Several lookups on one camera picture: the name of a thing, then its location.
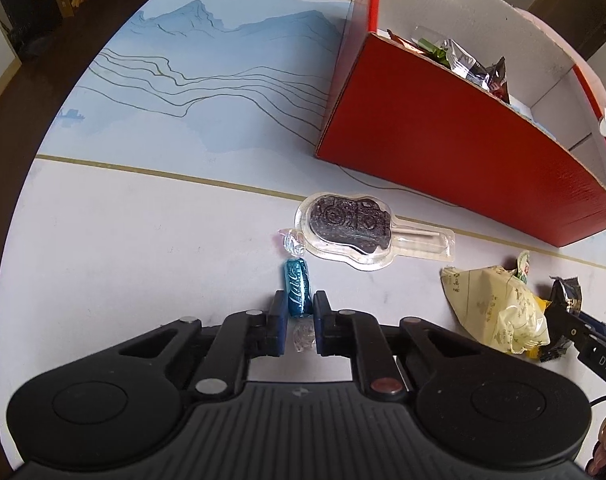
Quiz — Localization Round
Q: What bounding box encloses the blue candy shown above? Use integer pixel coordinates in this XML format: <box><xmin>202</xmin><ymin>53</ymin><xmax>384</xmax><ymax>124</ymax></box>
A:
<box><xmin>279</xmin><ymin>229</ymin><xmax>316</xmax><ymax>353</ymax></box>

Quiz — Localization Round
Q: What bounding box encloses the cream yellow snack bag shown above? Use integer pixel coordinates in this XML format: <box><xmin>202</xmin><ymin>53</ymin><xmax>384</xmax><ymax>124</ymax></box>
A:
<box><xmin>440</xmin><ymin>266</ymin><xmax>534</xmax><ymax>354</ymax></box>

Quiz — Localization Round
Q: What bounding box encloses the dark triangular chocolate packet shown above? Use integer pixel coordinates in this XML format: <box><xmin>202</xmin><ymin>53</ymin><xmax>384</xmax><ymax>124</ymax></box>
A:
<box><xmin>487</xmin><ymin>56</ymin><xmax>510</xmax><ymax>104</ymax></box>

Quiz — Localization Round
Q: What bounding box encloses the silver foil snack pack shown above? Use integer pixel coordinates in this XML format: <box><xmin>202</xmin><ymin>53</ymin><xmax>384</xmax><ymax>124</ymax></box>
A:
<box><xmin>442</xmin><ymin>38</ymin><xmax>489</xmax><ymax>90</ymax></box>

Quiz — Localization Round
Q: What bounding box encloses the yellow snack packet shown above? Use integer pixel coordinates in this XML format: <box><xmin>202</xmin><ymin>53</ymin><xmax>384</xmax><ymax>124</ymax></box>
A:
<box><xmin>523</xmin><ymin>295</ymin><xmax>550</xmax><ymax>361</ymax></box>

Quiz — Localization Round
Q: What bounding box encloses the green white small candy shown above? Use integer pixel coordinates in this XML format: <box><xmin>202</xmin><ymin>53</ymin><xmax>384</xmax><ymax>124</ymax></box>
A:
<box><xmin>513</xmin><ymin>250</ymin><xmax>531</xmax><ymax>284</ymax></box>

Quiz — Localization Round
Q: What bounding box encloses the light blue snack packet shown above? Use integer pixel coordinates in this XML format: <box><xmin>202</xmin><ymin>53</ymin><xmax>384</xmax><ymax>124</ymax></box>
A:
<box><xmin>510</xmin><ymin>96</ymin><xmax>556</xmax><ymax>140</ymax></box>

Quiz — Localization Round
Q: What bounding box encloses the copper brown snack bag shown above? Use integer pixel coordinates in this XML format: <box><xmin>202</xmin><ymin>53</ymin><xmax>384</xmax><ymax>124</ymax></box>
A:
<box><xmin>385</xmin><ymin>29</ymin><xmax>425</xmax><ymax>55</ymax></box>

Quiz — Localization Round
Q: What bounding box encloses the chocolate lollipop in blister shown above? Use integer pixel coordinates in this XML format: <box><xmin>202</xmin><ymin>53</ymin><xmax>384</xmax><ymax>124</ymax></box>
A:
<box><xmin>294</xmin><ymin>193</ymin><xmax>456</xmax><ymax>272</ymax></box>

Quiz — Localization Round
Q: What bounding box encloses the red cardboard box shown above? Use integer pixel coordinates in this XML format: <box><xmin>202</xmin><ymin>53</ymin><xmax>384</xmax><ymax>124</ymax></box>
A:
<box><xmin>316</xmin><ymin>0</ymin><xmax>606</xmax><ymax>247</ymax></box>

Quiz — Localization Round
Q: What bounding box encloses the blue mountain table mat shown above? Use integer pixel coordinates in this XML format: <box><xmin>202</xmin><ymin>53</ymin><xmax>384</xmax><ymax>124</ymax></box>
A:
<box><xmin>35</xmin><ymin>0</ymin><xmax>606</xmax><ymax>276</ymax></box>

